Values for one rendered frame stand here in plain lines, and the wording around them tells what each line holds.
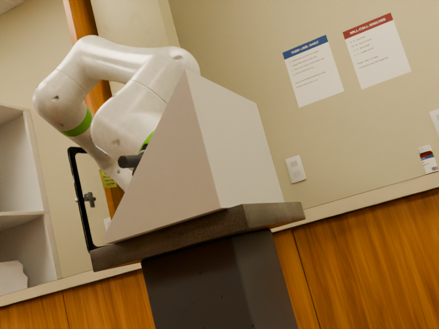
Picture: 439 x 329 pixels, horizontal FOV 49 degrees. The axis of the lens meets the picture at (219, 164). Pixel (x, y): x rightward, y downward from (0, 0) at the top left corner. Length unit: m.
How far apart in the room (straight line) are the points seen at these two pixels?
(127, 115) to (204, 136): 0.29
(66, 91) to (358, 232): 0.90
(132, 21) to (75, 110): 0.83
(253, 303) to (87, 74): 0.82
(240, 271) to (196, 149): 0.22
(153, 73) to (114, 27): 1.18
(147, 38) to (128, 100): 1.09
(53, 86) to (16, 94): 1.77
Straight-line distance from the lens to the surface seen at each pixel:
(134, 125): 0.99
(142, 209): 0.82
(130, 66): 1.16
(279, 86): 2.26
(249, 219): 0.76
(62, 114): 1.40
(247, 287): 0.84
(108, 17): 2.25
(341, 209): 1.40
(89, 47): 1.38
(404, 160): 2.12
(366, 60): 2.21
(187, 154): 0.77
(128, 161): 0.84
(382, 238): 1.42
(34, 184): 2.95
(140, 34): 2.13
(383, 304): 1.44
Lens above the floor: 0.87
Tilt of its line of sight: 11 degrees up
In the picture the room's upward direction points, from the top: 15 degrees counter-clockwise
